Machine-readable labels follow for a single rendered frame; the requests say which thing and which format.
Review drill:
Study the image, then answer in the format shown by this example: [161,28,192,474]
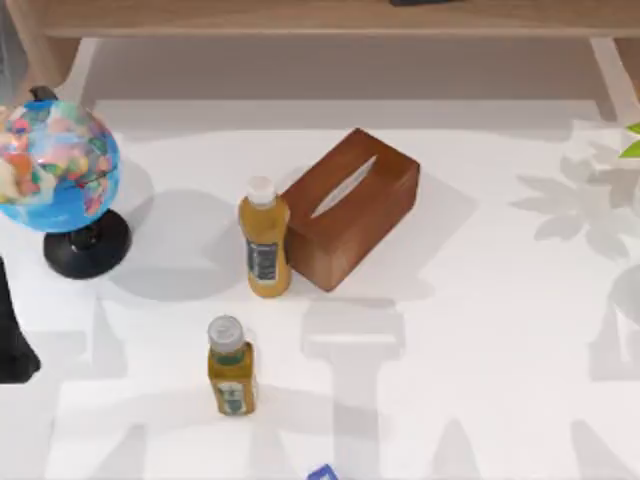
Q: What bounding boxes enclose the brown wooden tissue box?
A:
[280,127,421,294]

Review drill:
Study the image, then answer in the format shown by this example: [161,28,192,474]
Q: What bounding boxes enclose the orange juice bottle white cap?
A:
[238,175,293,300]

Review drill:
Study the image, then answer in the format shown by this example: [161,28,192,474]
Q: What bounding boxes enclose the yellow bottle grey cap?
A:
[206,314,259,417]

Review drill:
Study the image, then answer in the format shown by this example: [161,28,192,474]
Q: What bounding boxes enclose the pale wooden shelf unit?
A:
[5,0,640,121]

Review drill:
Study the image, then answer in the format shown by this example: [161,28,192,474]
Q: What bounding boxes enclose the blue globe on black stand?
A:
[0,85,134,281]

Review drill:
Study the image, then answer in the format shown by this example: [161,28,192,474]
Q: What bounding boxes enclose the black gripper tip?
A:
[0,255,42,385]

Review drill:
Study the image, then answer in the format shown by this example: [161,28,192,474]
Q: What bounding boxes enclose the green plant leaves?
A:
[617,121,640,160]

